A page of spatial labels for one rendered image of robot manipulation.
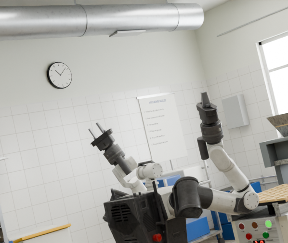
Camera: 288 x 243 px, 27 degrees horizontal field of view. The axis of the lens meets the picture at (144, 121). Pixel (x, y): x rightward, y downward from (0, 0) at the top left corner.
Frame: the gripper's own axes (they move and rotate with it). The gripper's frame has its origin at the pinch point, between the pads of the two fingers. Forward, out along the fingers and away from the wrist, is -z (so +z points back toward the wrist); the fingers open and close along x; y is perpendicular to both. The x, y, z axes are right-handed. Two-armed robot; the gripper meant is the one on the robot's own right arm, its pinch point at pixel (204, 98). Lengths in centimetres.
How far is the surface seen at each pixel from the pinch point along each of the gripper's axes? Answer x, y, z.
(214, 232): 365, 118, 306
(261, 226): 16, 20, 79
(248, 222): 22, 17, 78
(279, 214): 8, 27, 71
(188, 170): 392, 112, 231
